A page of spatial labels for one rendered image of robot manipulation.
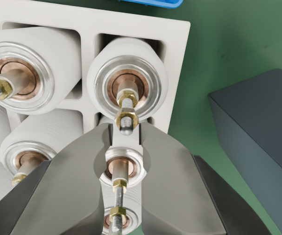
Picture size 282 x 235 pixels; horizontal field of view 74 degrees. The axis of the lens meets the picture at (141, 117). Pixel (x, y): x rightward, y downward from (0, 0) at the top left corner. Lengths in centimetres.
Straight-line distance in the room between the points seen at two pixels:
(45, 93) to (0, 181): 23
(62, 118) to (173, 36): 20
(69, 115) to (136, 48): 17
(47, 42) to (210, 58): 37
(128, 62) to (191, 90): 32
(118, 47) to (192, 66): 30
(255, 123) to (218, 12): 25
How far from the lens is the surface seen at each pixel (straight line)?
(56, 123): 30
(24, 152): 29
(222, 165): 68
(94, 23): 28
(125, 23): 28
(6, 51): 24
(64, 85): 23
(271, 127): 38
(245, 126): 39
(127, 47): 21
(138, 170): 28
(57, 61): 23
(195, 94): 52
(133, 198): 35
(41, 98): 24
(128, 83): 20
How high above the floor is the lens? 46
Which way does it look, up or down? 62 degrees down
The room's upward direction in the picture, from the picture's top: 174 degrees clockwise
